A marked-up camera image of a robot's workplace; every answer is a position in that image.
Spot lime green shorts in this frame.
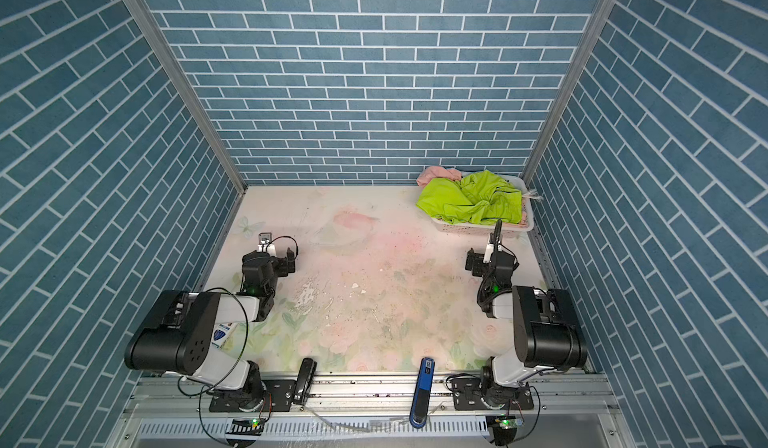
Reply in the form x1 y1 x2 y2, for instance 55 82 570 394
416 171 523 225

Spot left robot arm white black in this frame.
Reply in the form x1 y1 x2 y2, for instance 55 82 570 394
124 243 299 397

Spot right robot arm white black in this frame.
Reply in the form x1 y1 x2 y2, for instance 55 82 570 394
465 249 588 393

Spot pink shorts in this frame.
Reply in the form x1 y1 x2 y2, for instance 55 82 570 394
416 166 463 188

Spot white plastic laundry basket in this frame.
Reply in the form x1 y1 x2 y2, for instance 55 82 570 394
431 174 541 233

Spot blue white card label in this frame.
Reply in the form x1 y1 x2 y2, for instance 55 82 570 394
211 323 236 348

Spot left green circuit board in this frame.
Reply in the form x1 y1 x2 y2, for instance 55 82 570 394
227 418 266 437

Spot green circuit board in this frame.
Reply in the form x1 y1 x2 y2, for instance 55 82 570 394
227 418 266 437
490 416 520 430

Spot right green circuit board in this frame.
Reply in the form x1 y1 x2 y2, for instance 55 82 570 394
490 416 520 430

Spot blue black handheld device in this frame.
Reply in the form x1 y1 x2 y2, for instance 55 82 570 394
409 357 435 429

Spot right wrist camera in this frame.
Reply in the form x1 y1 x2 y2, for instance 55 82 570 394
483 240 495 263

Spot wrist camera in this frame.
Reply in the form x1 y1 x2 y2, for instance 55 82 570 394
483 240 495 263
257 232 276 256

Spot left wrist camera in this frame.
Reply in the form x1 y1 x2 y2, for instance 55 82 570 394
257 232 276 256

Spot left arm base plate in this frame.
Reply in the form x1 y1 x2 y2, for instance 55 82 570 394
208 379 296 414

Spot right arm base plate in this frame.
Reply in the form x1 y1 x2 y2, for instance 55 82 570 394
445 376 534 411

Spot aluminium front rail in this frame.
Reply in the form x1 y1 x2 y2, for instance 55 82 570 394
124 372 619 419

